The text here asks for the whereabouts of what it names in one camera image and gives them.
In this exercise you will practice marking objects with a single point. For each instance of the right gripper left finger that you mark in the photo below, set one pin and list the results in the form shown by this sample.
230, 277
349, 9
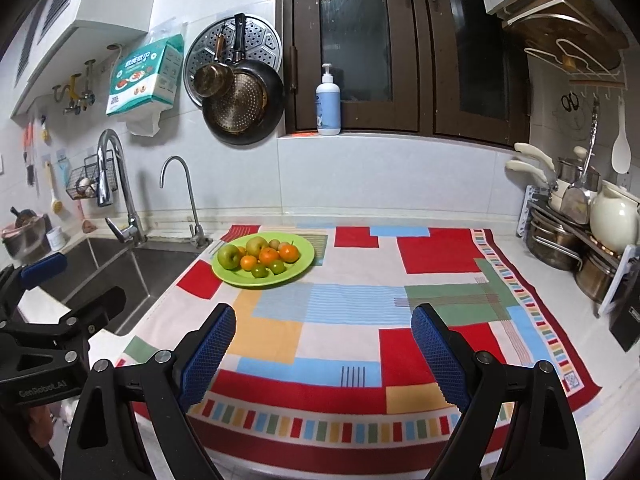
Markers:
105, 440

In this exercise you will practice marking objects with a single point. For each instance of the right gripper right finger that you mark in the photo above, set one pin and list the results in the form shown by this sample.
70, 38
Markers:
542, 441

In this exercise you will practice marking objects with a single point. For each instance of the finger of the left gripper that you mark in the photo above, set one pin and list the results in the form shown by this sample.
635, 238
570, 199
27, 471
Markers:
15, 280
83, 322

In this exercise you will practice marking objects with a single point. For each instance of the green apple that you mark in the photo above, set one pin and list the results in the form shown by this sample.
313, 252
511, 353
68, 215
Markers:
229, 257

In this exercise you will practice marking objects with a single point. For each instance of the large yellow-green pear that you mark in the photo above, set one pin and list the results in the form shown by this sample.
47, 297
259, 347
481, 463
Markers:
255, 245

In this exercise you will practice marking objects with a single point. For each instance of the small orange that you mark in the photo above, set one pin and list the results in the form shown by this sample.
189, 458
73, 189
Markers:
268, 255

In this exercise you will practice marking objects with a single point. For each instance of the small green lime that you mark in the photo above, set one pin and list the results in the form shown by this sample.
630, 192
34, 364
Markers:
277, 267
260, 271

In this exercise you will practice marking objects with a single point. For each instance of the large orange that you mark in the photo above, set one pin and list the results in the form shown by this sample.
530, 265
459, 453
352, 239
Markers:
288, 253

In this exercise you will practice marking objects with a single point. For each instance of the operator hand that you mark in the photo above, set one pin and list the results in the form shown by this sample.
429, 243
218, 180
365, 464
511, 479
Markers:
41, 427

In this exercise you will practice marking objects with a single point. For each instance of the stainless steel sink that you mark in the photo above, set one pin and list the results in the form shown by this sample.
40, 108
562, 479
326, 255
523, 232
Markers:
144, 273

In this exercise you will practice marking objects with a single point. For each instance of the green plate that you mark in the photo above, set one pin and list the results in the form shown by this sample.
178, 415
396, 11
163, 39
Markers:
243, 279

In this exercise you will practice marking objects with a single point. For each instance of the steel pot lower rack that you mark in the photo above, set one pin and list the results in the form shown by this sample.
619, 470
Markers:
549, 242

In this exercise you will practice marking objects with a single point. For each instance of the white dish rack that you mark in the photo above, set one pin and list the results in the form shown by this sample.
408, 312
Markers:
625, 263

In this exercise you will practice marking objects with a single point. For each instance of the colourful patchwork table cloth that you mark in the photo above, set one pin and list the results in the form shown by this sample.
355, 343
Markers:
323, 376

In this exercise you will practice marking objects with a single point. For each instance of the steel spatula hanging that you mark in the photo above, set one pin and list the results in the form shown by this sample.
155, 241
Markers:
575, 203

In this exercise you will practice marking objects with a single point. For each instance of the white ceramic jug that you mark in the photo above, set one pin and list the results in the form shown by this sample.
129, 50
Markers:
614, 217

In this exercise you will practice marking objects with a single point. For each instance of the teal tissue box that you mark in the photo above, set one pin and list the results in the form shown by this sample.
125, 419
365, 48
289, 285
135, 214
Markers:
147, 78

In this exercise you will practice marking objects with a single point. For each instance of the black frying pan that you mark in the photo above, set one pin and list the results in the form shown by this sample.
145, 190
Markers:
249, 111

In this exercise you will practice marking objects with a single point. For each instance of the small brass saucepan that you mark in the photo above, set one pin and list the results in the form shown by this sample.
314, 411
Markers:
216, 78

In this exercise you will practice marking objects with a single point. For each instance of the white rice spoon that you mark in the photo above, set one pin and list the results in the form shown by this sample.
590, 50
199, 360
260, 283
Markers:
621, 152

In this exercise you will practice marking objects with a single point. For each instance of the round steel steamer tray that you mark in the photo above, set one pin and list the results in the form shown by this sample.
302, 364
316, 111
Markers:
262, 43

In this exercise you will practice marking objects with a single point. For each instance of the white blue soap bottle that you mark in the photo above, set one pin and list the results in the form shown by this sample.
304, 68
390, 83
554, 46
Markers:
328, 104

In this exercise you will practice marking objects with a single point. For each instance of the black wire sponge basket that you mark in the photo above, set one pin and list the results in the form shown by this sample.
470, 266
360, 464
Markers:
83, 180

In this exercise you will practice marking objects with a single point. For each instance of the cream pan handle lower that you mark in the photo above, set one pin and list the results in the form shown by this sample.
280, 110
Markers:
526, 168

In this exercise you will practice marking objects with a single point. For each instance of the cream pan handle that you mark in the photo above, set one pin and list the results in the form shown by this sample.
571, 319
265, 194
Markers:
531, 151
526, 168

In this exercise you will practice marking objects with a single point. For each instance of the cream pan handle upper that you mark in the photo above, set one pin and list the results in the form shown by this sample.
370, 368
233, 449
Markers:
531, 151

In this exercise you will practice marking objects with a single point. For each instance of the black scissors on wall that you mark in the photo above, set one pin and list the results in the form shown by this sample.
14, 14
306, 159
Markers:
570, 101

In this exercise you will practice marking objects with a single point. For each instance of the dark wooden window frame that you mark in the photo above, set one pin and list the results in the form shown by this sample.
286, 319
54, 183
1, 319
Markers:
442, 68

